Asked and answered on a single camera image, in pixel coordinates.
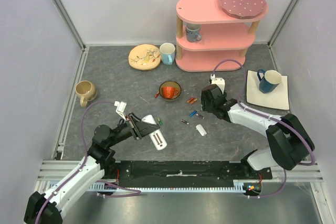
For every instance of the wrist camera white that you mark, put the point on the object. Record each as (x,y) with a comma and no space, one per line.
(220,82)
(120,107)

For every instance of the grey mug on shelf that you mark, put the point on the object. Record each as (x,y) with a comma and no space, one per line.
(193,32)

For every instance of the white square plate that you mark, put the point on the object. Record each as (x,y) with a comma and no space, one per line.
(276,99)

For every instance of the orange cup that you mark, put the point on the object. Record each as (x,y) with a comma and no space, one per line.
(169,92)

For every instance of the pink three-tier shelf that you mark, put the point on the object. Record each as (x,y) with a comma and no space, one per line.
(223,37)

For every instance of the white remote control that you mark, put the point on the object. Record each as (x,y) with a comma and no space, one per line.
(156,136)

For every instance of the white cable duct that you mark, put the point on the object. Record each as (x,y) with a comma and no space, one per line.
(232,187)

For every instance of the white battery cover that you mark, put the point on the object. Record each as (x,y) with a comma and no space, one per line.
(201,130)

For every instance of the light blue mug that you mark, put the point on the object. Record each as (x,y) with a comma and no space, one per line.
(167,51)

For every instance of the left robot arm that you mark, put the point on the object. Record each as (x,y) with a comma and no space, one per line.
(53,205)

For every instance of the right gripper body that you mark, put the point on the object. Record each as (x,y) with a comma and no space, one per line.
(210,100)

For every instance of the pink dotted plate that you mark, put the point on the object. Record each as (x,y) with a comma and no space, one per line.
(243,9)

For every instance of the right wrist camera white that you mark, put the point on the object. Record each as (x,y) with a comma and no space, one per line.
(220,82)

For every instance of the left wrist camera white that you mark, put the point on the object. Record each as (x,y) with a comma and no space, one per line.
(120,107)

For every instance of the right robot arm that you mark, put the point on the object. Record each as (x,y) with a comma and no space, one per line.
(288,142)

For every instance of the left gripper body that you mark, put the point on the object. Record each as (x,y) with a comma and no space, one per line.
(133,127)

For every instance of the yellow floral plate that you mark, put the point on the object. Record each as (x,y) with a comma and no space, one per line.
(144,57)

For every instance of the dark blue mug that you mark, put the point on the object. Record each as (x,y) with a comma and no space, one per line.
(268,80)

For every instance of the beige mug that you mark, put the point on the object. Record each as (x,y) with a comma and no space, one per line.
(86,92)

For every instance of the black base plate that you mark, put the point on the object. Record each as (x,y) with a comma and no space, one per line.
(145,173)

